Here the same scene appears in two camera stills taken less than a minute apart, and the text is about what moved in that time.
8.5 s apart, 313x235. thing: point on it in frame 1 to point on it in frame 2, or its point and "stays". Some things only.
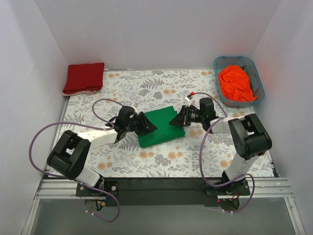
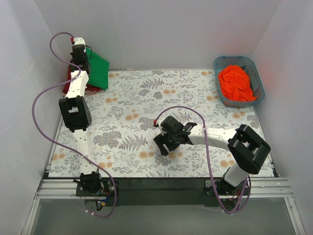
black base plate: x=162 y=192 stays
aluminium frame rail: x=259 y=188 stays
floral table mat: x=202 y=152 stays
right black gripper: x=184 y=115 to x=164 y=143
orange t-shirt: x=234 y=84 stays
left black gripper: x=142 y=123 to x=79 y=63
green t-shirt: x=165 y=132 to x=99 y=72
